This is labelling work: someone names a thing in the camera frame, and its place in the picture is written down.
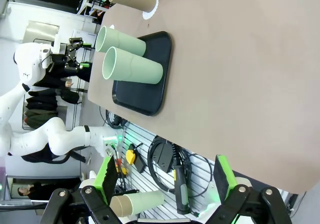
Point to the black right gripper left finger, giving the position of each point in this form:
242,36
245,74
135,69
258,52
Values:
105,181

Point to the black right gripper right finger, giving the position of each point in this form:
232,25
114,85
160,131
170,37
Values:
225,179

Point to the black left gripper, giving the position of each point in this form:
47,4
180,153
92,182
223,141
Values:
60,59

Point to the tall green cup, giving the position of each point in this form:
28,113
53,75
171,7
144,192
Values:
120,42
135,69

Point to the white scalloped paper coaster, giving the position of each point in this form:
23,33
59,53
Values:
150,15

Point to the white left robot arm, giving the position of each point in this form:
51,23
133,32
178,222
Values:
32,139

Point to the bystander in black clothing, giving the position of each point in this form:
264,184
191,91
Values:
52,80
40,191

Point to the yellow emergency stop button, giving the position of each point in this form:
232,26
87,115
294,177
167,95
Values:
131,156

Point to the black power adapter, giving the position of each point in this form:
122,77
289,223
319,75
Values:
140,165

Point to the grey metal panel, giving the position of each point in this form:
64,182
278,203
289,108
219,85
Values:
41,32

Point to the spare green cup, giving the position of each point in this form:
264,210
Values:
147,200

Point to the white slatted base panel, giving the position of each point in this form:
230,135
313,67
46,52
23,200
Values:
160,211

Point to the black rectangular box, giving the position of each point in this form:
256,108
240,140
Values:
163,156

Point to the clothes rack with coats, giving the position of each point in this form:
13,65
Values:
40,114

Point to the black plastic tray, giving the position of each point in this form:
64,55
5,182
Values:
145,96

